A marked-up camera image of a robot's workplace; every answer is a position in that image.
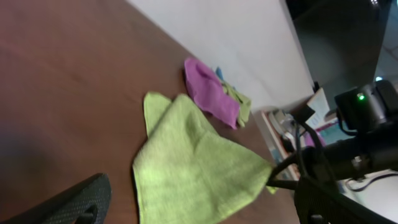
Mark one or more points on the blue cloth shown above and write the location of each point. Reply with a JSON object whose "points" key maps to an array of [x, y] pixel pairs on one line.
{"points": [[219, 73]]}

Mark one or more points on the large purple cloth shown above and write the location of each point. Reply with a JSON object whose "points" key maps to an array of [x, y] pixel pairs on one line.
{"points": [[207, 92]]}

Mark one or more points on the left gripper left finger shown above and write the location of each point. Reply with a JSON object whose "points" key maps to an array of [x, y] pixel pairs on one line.
{"points": [[86, 202]]}

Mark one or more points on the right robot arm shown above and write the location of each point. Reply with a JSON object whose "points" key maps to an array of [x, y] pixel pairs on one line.
{"points": [[368, 115]]}

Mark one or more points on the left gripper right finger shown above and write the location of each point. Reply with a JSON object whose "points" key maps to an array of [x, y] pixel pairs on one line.
{"points": [[315, 203]]}

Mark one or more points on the green cloth in pile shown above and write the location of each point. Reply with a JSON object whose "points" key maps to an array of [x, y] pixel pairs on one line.
{"points": [[243, 101]]}

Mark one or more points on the green cloth with label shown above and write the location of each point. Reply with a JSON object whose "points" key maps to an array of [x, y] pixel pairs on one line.
{"points": [[186, 172]]}

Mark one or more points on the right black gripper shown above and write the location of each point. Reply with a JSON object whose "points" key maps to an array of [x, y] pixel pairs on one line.
{"points": [[315, 163]]}

